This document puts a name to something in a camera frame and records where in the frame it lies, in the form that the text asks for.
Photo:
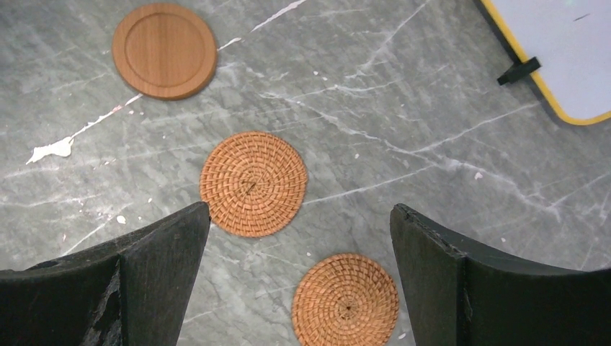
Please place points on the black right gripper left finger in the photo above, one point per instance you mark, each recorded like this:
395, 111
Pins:
130, 290

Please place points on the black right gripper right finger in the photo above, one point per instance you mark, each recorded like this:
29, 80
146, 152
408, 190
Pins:
459, 291

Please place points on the woven rattan coaster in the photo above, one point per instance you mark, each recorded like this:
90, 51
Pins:
254, 183
345, 299

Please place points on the black whiteboard stand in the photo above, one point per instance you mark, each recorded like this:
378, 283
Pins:
519, 71

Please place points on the yellow framed whiteboard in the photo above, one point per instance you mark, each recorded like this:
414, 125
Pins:
571, 40

